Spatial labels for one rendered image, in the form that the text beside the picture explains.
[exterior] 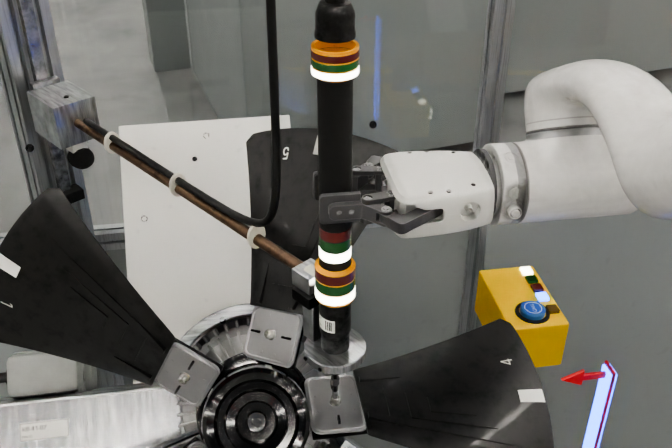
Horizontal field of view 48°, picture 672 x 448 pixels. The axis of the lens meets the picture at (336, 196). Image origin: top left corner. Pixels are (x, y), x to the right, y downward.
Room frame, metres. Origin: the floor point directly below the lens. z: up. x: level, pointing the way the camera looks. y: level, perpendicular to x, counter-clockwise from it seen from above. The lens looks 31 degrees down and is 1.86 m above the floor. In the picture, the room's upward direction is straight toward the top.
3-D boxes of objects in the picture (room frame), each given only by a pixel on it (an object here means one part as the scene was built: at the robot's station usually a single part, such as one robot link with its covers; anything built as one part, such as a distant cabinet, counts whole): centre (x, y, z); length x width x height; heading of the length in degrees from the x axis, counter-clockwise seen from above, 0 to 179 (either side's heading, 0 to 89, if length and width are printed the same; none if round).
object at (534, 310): (0.95, -0.32, 1.08); 0.04 x 0.04 x 0.02
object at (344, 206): (0.62, -0.02, 1.47); 0.07 x 0.03 x 0.03; 99
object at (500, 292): (0.99, -0.31, 1.02); 0.16 x 0.10 x 0.11; 9
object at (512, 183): (0.67, -0.17, 1.47); 0.09 x 0.03 x 0.08; 9
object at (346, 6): (0.65, 0.00, 1.47); 0.04 x 0.04 x 0.46
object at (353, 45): (0.65, 0.00, 1.62); 0.04 x 0.04 x 0.03
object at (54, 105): (1.10, 0.43, 1.36); 0.10 x 0.07 x 0.08; 44
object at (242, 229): (0.87, 0.21, 1.36); 0.54 x 0.01 x 0.01; 44
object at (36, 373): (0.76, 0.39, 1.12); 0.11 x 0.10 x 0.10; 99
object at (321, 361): (0.65, 0.01, 1.31); 0.09 x 0.07 x 0.10; 44
